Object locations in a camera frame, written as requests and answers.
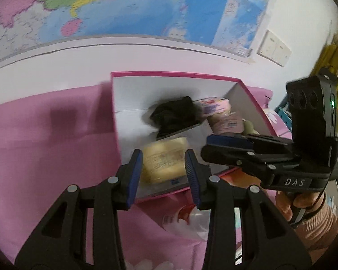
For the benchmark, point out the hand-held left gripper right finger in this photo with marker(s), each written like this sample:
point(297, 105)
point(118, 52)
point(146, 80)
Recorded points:
point(191, 174)

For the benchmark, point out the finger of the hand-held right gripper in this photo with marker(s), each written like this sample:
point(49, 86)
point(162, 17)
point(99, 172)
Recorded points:
point(228, 141)
point(236, 157)

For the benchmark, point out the green soft item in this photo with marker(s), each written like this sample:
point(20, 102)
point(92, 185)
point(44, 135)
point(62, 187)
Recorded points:
point(249, 128)

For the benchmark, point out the round pink printed packet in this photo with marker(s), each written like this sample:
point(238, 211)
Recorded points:
point(214, 107)

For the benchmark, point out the white wall switch plate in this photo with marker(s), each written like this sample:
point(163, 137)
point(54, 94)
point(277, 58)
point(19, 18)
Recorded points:
point(274, 47)

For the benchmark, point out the yellow packet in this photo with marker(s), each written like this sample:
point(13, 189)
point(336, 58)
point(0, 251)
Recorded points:
point(164, 160)

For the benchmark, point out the pink cardboard box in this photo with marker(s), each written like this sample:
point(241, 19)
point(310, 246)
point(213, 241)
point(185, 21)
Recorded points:
point(129, 101)

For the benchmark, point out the black cloth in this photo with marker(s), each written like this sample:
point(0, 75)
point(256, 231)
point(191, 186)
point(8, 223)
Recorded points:
point(174, 115)

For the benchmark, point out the pink soft packet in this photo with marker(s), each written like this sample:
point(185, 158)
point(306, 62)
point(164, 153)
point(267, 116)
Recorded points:
point(226, 123)

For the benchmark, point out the orange packet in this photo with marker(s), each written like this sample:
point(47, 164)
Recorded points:
point(236, 178)

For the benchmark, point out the person's right hand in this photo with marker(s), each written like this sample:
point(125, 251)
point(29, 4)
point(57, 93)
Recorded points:
point(283, 205)

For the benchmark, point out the blue plastic crate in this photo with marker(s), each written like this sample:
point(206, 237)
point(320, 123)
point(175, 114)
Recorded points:
point(284, 115)

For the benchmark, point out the pink bedsheet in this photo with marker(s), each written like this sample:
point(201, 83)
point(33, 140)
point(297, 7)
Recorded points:
point(45, 146)

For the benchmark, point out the colourful wall map poster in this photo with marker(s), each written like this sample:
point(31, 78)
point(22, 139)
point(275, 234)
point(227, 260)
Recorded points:
point(129, 5)

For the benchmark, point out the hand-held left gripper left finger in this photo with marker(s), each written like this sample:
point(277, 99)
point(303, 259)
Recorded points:
point(135, 174)

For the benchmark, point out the white and red packet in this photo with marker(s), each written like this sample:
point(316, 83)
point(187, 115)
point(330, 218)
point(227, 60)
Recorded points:
point(186, 222)

